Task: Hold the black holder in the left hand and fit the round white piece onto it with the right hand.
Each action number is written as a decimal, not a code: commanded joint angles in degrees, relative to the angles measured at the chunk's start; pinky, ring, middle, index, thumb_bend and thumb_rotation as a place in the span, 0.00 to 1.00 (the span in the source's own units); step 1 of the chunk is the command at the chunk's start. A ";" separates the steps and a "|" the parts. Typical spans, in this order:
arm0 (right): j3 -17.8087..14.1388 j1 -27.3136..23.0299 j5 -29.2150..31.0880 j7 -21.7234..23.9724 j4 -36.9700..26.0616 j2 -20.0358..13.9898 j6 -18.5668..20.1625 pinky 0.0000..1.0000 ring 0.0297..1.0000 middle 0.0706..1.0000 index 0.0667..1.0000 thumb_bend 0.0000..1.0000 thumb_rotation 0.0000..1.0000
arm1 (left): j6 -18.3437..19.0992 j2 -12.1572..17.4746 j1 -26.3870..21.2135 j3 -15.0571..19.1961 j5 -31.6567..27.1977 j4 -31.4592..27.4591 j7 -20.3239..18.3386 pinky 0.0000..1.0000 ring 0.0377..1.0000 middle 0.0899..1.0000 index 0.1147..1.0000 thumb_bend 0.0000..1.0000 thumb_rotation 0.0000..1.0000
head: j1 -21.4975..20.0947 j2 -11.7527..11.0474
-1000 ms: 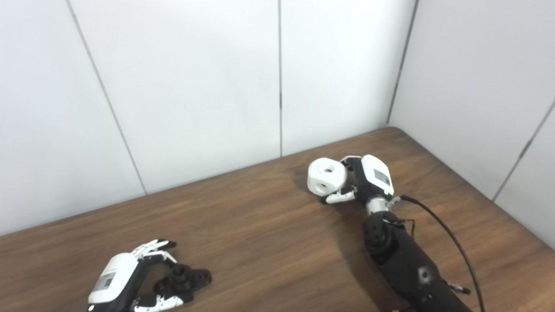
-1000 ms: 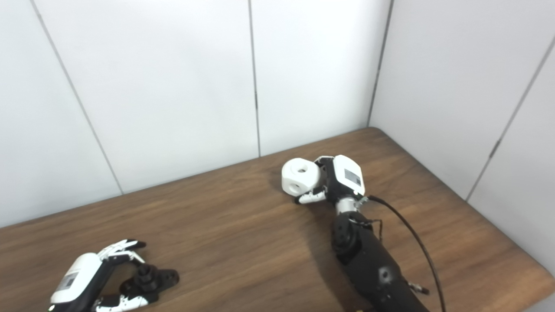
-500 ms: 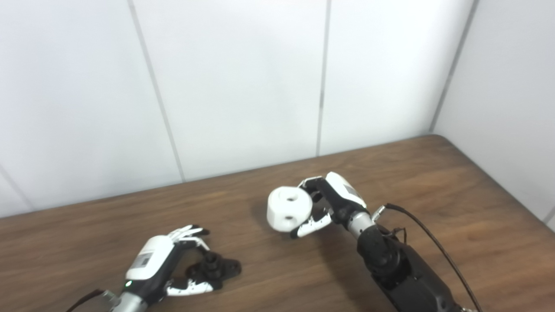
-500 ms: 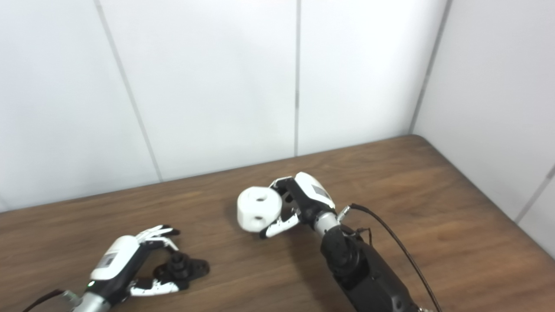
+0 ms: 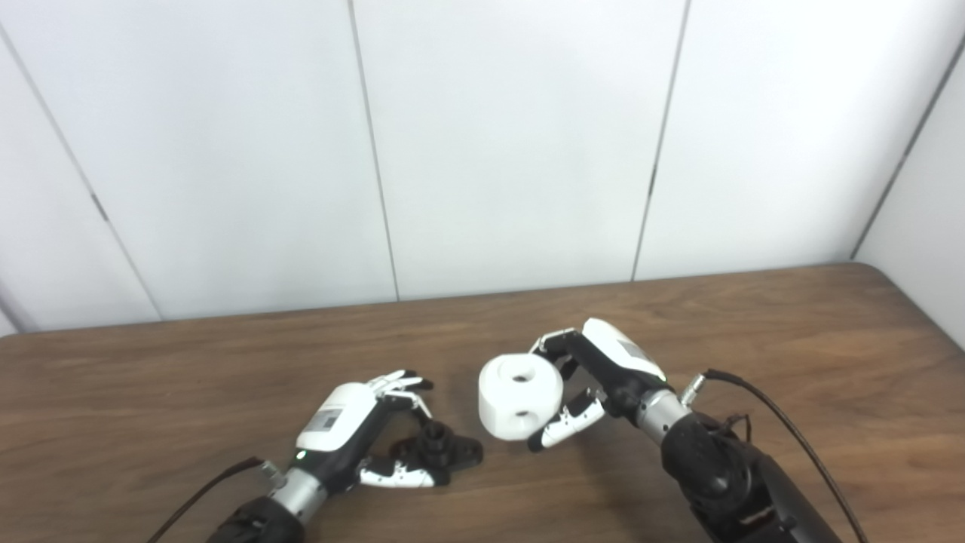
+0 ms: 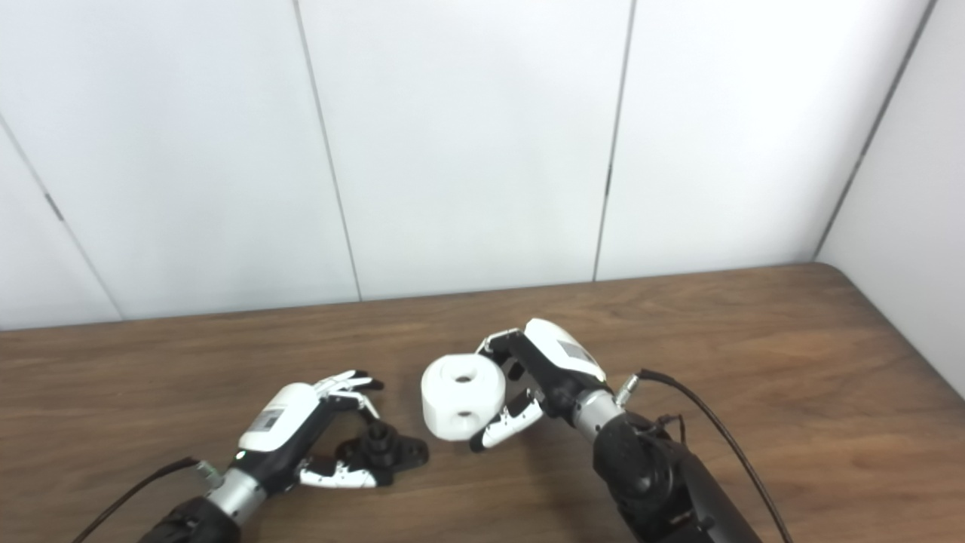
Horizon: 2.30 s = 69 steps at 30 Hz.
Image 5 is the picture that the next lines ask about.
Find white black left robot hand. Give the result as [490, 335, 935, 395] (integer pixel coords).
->
[290, 370, 451, 495]

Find black flanged holder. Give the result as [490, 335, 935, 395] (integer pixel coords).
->
[388, 421, 484, 474]

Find round white piece with holes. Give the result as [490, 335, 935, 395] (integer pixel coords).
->
[478, 354, 565, 441]

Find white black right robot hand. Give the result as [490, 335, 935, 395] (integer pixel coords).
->
[526, 318, 672, 453]

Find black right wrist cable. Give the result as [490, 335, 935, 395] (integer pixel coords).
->
[682, 369, 868, 543]

